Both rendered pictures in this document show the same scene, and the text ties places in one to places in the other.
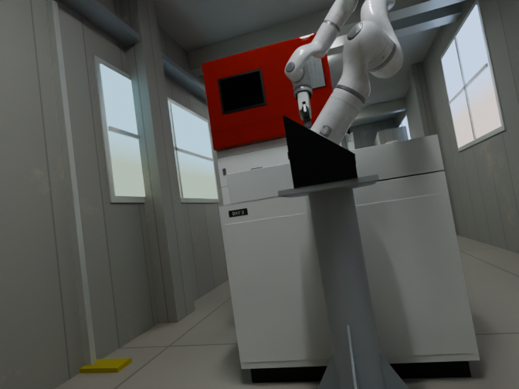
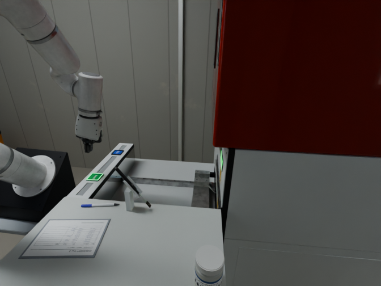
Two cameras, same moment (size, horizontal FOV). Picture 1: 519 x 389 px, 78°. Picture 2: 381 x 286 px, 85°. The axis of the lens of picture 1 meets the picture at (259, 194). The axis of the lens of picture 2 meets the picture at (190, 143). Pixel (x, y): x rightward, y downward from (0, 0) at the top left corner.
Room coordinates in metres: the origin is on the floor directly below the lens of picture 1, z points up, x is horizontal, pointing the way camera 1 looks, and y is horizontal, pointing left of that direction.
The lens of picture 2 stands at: (1.75, -1.13, 1.51)
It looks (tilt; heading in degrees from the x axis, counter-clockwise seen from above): 24 degrees down; 81
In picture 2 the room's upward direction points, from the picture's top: 2 degrees clockwise
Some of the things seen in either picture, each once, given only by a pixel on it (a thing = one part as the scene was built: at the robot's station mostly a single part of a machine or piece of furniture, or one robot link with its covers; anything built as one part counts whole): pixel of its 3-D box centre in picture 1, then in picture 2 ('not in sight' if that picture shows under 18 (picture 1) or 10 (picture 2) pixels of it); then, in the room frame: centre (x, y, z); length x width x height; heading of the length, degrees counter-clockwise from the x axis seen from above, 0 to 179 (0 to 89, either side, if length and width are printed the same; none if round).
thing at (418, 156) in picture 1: (384, 168); (126, 255); (1.62, -0.64, 0.89); 0.62 x 0.35 x 0.14; 167
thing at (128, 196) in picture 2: (351, 146); (132, 194); (1.64, -0.50, 1.03); 0.06 x 0.04 x 0.13; 167
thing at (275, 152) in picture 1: (279, 170); (220, 150); (2.07, -0.15, 1.02); 0.81 x 0.03 x 0.40; 77
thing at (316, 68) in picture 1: (276, 109); (301, 51); (2.37, -0.22, 1.52); 0.81 x 0.75 x 0.60; 77
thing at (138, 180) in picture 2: not in sight; (166, 182); (1.77, -0.16, 0.84); 0.50 x 0.02 x 0.03; 167
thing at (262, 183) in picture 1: (288, 180); (109, 175); (1.46, -0.14, 0.89); 0.55 x 0.09 x 0.14; 77
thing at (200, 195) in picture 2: not in sight; (200, 196); (1.93, -0.33, 0.87); 0.36 x 0.08 x 0.03; 77
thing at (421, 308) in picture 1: (337, 271); not in sight; (1.68, -0.34, 0.41); 0.96 x 0.64 x 0.82; 77
